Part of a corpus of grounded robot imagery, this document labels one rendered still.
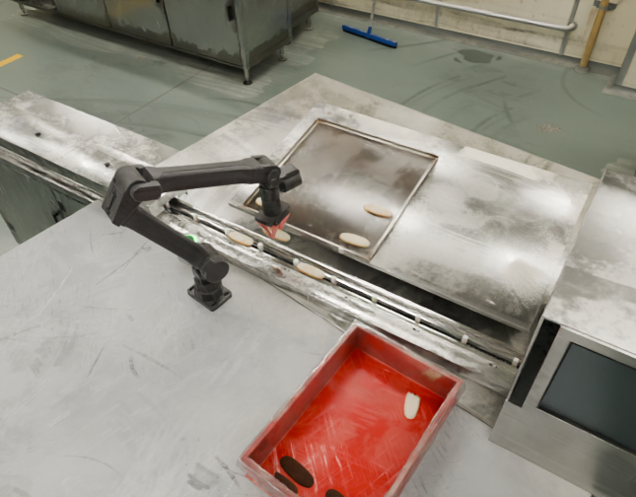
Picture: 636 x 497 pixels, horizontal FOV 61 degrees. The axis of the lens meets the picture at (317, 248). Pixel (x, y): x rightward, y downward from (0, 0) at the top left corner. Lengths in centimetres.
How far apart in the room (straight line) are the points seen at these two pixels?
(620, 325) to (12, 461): 137
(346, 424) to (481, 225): 76
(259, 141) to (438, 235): 94
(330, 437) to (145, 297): 73
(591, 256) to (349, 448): 70
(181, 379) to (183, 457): 22
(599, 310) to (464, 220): 76
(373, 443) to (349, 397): 13
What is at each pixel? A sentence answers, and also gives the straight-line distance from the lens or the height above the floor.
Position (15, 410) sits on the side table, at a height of 82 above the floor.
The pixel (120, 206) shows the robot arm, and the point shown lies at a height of 129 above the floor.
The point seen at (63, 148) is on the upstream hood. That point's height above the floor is 92.
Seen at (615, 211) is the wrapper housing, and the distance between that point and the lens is 134.
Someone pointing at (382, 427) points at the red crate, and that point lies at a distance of 142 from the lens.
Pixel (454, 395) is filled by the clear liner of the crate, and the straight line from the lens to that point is 137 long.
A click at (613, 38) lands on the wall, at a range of 499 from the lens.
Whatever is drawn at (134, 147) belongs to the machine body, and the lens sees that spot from 242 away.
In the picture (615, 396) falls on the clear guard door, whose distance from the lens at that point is 117.
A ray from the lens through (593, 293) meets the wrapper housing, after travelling 113.
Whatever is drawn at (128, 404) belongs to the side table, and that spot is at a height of 82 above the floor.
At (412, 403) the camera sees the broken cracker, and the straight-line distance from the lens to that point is 144.
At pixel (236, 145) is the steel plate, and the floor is 82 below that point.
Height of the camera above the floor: 208
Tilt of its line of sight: 45 degrees down
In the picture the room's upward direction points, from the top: 2 degrees counter-clockwise
